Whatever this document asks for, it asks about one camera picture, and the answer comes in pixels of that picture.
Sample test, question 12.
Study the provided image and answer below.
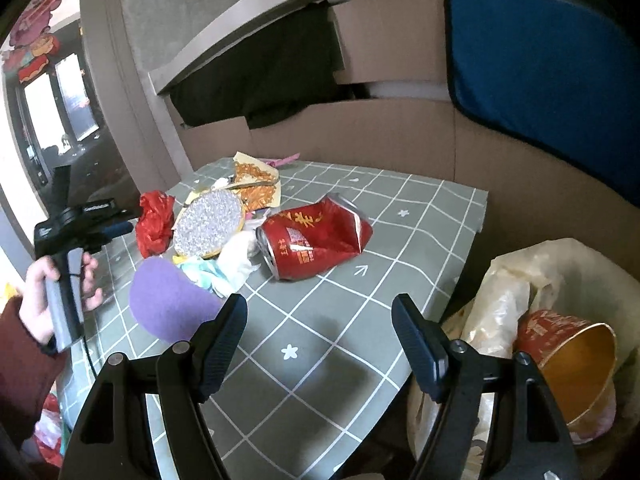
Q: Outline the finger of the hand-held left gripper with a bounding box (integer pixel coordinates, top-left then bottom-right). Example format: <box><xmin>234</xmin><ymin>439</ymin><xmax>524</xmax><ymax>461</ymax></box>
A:
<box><xmin>91</xmin><ymin>220</ymin><xmax>135</xmax><ymax>253</ymax></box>

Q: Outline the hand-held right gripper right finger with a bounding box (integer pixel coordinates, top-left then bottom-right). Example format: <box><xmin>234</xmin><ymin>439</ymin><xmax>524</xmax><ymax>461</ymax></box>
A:
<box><xmin>391</xmin><ymin>294</ymin><xmax>583</xmax><ymax>480</ymax></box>

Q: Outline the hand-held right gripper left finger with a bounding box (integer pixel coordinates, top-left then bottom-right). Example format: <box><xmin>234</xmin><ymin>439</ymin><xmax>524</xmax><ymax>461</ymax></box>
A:
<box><xmin>60</xmin><ymin>294</ymin><xmax>248</xmax><ymax>480</ymax></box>

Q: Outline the purple foam piece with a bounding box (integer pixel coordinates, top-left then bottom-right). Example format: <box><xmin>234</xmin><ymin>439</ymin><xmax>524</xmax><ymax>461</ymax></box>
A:
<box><xmin>128</xmin><ymin>258</ymin><xmax>227</xmax><ymax>342</ymax></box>

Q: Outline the white trash bin with bag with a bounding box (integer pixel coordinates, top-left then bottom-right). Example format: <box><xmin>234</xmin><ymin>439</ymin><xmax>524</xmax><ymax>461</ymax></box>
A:
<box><xmin>440</xmin><ymin>237</ymin><xmax>640</xmax><ymax>461</ymax></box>

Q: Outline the crushed red drink can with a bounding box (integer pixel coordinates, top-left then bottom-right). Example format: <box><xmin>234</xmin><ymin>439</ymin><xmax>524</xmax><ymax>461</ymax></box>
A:
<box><xmin>256</xmin><ymin>193</ymin><xmax>375</xmax><ymax>281</ymax></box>

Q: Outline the person's left forearm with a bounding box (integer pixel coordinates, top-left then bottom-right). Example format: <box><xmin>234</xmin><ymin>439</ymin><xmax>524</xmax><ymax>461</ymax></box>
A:
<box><xmin>0</xmin><ymin>295</ymin><xmax>68</xmax><ymax>461</ymax></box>

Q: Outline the person's left hand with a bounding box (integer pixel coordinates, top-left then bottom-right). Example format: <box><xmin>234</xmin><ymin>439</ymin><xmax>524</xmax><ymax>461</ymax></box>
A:
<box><xmin>20</xmin><ymin>252</ymin><xmax>104</xmax><ymax>343</ymax></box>

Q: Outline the pale colourful paper scrap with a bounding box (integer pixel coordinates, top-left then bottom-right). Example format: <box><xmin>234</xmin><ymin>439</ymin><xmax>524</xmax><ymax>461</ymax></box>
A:
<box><xmin>173</xmin><ymin>254</ymin><xmax>226</xmax><ymax>292</ymax></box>

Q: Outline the crumpled white tissue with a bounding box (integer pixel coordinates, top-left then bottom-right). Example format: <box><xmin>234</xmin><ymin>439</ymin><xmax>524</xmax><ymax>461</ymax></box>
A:
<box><xmin>218</xmin><ymin>232</ymin><xmax>267</xmax><ymax>293</ymax></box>

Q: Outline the green checked table mat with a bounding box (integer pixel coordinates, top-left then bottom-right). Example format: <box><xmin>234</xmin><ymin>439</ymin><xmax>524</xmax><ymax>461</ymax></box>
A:
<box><xmin>52</xmin><ymin>160</ymin><xmax>490</xmax><ymax>480</ymax></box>

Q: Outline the red white plastic bag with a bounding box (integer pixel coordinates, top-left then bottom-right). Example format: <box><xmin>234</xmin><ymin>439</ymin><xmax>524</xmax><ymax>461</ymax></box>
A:
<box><xmin>32</xmin><ymin>392</ymin><xmax>69</xmax><ymax>467</ymax></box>

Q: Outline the yellow snack wrapper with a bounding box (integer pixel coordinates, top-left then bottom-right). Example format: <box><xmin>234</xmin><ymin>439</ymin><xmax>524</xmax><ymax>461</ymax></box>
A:
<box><xmin>232</xmin><ymin>152</ymin><xmax>284</xmax><ymax>211</ymax></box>

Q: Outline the red instant noodle cup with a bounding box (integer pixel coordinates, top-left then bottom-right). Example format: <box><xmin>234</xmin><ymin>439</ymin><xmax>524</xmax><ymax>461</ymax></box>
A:
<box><xmin>514</xmin><ymin>309</ymin><xmax>619</xmax><ymax>446</ymax></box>

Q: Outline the pink printed wrapper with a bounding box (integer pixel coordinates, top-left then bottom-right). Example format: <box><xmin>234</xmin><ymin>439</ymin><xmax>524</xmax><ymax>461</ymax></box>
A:
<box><xmin>264</xmin><ymin>152</ymin><xmax>301</xmax><ymax>169</ymax></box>

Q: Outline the red window decoration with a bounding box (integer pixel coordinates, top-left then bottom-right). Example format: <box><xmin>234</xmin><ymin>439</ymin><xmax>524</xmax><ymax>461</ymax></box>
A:
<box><xmin>0</xmin><ymin>0</ymin><xmax>67</xmax><ymax>85</ymax></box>

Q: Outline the black cloth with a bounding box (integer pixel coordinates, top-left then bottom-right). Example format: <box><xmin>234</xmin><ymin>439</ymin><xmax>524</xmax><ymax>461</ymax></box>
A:
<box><xmin>170</xmin><ymin>2</ymin><xmax>347</xmax><ymax>131</ymax></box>

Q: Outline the brown cardboard sheet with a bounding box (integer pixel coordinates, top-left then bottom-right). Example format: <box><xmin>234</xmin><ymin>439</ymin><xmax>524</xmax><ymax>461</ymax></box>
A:
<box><xmin>177</xmin><ymin>0</ymin><xmax>640</xmax><ymax>321</ymax></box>

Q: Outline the grey desk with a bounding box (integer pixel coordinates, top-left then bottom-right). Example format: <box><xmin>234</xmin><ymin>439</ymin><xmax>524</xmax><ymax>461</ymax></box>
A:
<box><xmin>79</xmin><ymin>0</ymin><xmax>607</xmax><ymax>188</ymax></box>

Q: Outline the blue cloth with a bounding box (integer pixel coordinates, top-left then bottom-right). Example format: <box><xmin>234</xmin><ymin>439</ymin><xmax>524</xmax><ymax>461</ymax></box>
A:
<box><xmin>443</xmin><ymin>0</ymin><xmax>640</xmax><ymax>207</ymax></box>

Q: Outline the black cable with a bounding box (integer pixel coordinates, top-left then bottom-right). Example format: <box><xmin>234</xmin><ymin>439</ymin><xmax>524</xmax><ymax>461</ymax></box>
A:
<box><xmin>70</xmin><ymin>270</ymin><xmax>101</xmax><ymax>380</ymax></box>

